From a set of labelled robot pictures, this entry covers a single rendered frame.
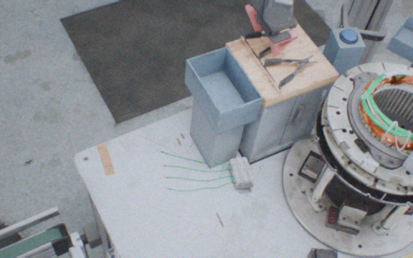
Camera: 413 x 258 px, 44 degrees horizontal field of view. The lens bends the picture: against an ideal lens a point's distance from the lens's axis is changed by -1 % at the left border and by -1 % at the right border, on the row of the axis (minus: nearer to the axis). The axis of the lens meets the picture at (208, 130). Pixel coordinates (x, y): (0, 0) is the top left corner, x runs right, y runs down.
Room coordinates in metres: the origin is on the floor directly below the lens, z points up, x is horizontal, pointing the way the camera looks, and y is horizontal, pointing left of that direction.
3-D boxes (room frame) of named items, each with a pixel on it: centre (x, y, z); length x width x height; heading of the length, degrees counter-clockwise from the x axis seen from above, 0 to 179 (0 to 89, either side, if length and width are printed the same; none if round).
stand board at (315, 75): (0.84, -0.15, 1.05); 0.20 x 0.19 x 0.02; 124
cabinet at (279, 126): (0.84, -0.15, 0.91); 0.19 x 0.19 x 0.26; 34
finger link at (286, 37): (0.84, -0.12, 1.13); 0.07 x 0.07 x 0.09; 35
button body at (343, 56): (0.98, -0.32, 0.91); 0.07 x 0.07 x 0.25; 16
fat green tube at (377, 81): (0.73, -0.34, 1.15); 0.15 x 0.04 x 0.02; 129
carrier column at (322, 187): (0.63, -0.29, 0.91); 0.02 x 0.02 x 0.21
